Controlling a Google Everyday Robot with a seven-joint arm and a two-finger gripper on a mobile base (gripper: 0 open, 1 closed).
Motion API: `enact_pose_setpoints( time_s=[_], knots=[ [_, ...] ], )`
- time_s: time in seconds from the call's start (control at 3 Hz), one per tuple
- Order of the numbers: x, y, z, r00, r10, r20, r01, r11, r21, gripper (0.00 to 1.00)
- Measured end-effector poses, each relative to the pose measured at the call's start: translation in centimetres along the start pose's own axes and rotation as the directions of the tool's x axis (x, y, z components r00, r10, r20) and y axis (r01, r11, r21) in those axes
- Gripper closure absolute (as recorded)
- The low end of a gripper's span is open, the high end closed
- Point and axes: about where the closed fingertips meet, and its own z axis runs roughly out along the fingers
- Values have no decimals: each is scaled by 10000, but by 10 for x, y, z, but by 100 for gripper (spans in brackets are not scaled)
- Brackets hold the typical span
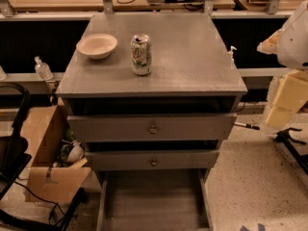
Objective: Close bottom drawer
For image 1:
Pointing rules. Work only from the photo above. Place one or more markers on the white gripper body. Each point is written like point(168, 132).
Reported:
point(295, 47)

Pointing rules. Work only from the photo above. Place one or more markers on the grey bottom drawer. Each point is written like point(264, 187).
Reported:
point(154, 200)

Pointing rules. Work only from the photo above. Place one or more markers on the grey drawer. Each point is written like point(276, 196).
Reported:
point(154, 200)
point(156, 159)
point(98, 128)

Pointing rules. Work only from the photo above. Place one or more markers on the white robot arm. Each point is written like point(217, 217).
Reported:
point(290, 42)

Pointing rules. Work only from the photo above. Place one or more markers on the grey top drawer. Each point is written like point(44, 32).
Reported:
point(98, 128)

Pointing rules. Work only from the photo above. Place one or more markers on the grey wooden drawer cabinet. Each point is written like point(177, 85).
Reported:
point(191, 75)

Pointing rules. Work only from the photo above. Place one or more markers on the grey middle drawer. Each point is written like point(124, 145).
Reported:
point(156, 159)

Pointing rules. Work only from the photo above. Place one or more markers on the white pump bottle right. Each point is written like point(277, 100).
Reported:
point(232, 52)

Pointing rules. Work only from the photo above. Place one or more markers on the silver metal rod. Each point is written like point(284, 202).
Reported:
point(246, 125)

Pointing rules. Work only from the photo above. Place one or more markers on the black metal stand right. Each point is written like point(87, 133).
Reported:
point(285, 137)

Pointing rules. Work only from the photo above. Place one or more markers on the green white soda can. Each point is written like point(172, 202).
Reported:
point(141, 54)

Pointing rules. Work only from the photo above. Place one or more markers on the white ceramic bowl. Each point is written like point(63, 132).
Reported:
point(97, 46)

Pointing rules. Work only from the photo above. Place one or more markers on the white cup in box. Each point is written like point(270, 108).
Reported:
point(76, 152)

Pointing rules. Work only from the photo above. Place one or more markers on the clear sanitizer bottle left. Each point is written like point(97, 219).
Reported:
point(42, 69)

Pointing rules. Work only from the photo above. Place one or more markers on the brown cardboard box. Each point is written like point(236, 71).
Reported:
point(44, 130)

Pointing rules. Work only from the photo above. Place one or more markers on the black chair frame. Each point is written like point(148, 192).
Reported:
point(13, 159)

